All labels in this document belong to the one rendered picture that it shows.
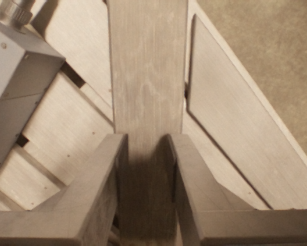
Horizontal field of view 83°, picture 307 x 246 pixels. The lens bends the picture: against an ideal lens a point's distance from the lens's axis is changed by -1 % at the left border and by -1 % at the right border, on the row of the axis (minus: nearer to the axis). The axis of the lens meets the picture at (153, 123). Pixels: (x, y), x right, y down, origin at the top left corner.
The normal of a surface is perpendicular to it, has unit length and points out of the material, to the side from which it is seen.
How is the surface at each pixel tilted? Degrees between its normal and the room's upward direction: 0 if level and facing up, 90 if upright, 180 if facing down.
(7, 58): 0
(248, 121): 0
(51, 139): 0
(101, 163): 90
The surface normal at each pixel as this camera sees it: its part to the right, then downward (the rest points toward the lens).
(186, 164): 0.00, -0.97
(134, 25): 0.01, 0.26
